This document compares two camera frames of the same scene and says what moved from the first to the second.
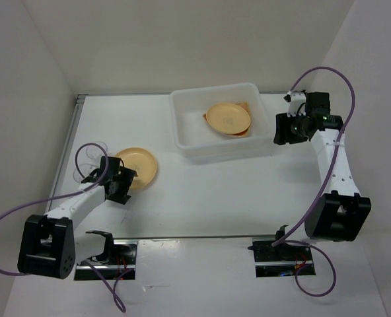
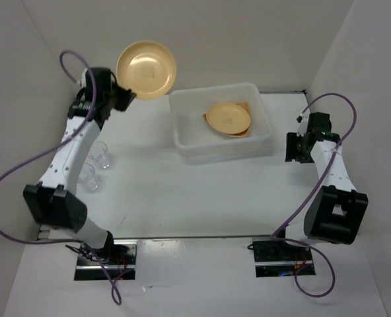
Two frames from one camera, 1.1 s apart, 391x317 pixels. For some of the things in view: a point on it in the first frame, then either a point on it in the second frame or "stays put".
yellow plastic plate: (142, 162) to (148, 69)
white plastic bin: (200, 143) stays put
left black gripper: (126, 175) to (127, 97)
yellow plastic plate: (229, 118) stays put
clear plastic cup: (94, 152) stays put
